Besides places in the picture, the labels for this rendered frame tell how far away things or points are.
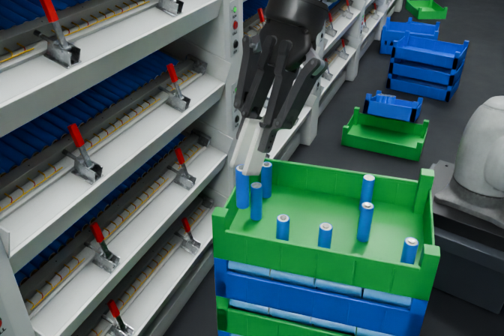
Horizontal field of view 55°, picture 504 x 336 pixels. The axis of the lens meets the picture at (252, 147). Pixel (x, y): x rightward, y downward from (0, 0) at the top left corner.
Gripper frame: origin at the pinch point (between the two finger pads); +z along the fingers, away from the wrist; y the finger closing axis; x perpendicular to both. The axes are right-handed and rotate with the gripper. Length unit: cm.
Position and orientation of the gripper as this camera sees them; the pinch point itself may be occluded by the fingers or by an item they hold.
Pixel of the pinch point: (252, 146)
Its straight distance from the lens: 64.3
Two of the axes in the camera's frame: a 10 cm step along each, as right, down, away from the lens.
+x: -6.5, -0.4, -7.6
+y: -7.0, -3.7, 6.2
